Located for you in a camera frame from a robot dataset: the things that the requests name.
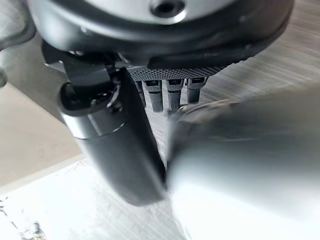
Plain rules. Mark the grey robot body part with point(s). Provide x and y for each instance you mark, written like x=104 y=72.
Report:
x=12 y=27

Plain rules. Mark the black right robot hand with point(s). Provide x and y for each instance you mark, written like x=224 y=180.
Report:
x=117 y=150

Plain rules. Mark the silver robot leg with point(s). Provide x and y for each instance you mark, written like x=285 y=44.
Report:
x=240 y=162

